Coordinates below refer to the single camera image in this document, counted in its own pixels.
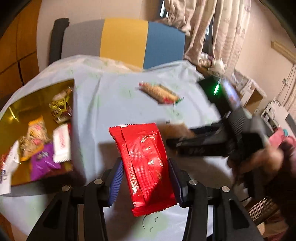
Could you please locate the long white milk snack packet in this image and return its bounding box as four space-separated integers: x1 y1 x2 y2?
1 140 20 195

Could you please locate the pink cloth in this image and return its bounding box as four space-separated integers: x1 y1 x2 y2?
269 127 294 148

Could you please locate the purple snack packet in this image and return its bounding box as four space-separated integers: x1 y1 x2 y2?
30 142 61 181

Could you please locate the yellow-edged melon seeds packet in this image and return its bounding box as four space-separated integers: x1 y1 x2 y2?
18 115 50 162

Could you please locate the brown gift box with gold interior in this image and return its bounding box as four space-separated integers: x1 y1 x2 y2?
1 79 74 186

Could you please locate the clear brown pastry packet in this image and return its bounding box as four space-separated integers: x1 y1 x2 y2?
157 122 196 140

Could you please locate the person's right hand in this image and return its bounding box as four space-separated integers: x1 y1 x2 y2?
227 141 295 180

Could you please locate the pink floral curtain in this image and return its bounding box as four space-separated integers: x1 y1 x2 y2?
159 0 251 77

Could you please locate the small gold snack packet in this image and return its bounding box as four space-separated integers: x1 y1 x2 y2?
49 87 72 124

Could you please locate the cream red Kiss snack packet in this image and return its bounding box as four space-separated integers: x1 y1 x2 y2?
53 123 71 163

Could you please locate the white teapot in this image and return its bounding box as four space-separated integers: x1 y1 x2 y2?
207 58 227 78

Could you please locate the large red snack packet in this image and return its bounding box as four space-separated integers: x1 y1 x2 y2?
109 123 177 217

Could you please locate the red-ended sesame bar packet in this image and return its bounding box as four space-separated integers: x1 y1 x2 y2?
138 82 166 104

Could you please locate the wooden side shelf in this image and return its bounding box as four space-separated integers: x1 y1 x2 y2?
196 64 266 114

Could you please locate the green-ended cracker packet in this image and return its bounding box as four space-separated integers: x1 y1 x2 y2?
159 84 184 105

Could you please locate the grey yellow blue chair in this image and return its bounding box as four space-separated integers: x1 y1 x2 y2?
48 18 185 69

